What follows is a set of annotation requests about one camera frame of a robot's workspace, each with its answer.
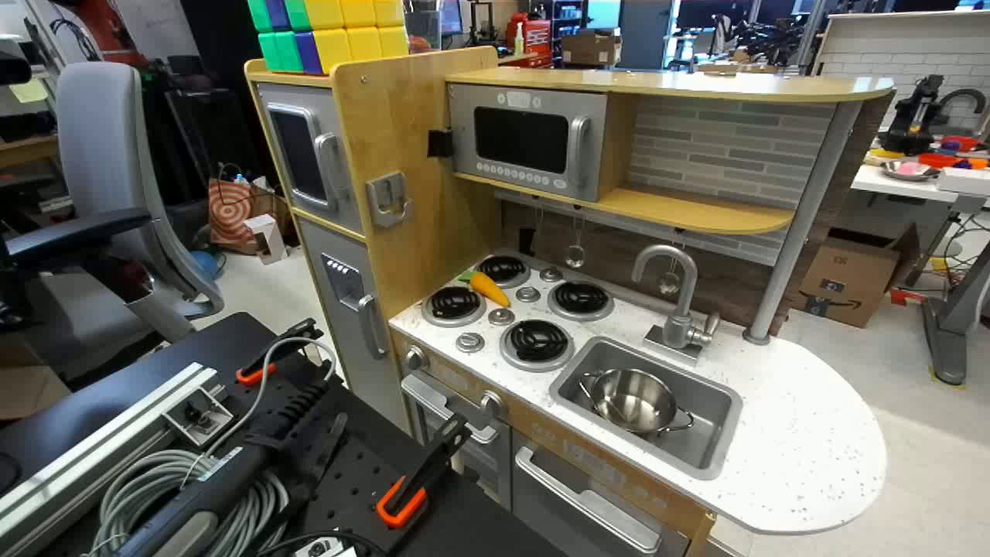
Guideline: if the orange carrot plush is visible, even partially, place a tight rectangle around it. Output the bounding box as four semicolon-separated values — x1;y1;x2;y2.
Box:
461;269;511;310

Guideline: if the steel pot in sink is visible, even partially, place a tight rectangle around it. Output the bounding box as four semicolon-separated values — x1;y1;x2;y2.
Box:
577;366;697;440

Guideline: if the back left black burner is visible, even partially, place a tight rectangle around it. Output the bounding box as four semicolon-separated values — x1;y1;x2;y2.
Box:
477;254;530;288

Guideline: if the black burner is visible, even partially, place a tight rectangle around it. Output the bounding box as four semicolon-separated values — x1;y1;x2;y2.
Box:
500;318;573;371
425;286;482;328
477;254;530;288
552;281;611;321

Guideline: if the front left black burner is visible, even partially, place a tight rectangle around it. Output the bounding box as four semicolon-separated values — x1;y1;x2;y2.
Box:
425;286;482;328

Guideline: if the front right black burner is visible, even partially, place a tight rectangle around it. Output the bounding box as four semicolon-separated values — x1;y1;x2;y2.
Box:
500;318;573;371

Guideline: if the back right black burner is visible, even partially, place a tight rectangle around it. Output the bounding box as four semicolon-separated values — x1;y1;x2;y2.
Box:
552;281;611;321

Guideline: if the toy play kitchen unit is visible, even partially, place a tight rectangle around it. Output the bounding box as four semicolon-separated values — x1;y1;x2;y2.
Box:
244;45;893;548

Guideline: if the toy microwave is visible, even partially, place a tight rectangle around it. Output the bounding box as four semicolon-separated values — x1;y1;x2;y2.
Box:
449;83;606;200

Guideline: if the toy silver faucet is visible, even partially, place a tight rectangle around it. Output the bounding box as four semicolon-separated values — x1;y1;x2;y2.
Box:
630;246;718;352

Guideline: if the orange black clamp front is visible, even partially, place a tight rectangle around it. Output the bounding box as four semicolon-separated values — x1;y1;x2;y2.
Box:
375;415;470;530

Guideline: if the orange black clamp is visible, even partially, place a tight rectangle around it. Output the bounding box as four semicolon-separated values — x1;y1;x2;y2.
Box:
235;318;321;387
375;415;470;530

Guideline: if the red fire extinguisher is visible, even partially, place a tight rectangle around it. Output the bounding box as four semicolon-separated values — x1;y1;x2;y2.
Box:
511;11;553;68

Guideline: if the orange black clamp rear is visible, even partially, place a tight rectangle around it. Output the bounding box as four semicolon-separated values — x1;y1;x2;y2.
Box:
235;318;321;387

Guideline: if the cardboard box on floor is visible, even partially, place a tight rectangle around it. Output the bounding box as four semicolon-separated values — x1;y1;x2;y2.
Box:
797;227;920;328

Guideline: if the grey office chair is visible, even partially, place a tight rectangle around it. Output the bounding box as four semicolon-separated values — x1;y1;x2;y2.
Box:
2;61;222;356

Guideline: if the grey coiled cable bundle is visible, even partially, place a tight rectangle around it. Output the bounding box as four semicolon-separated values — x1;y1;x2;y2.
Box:
83;447;293;557

